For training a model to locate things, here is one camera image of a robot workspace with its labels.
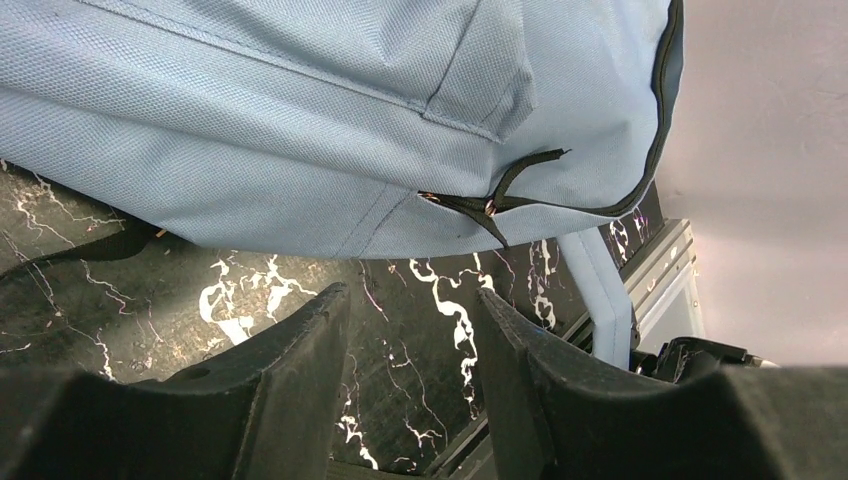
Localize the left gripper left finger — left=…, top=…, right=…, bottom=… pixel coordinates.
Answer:
left=1, top=283, right=350, bottom=479

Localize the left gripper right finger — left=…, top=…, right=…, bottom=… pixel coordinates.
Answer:
left=475, top=290, right=847, bottom=479

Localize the blue student backpack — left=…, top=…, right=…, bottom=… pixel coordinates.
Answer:
left=1, top=1, right=683, bottom=368

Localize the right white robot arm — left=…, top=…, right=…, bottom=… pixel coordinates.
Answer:
left=630, top=337, right=778, bottom=384

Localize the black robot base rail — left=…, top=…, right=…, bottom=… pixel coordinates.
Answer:
left=439, top=219, right=705, bottom=479

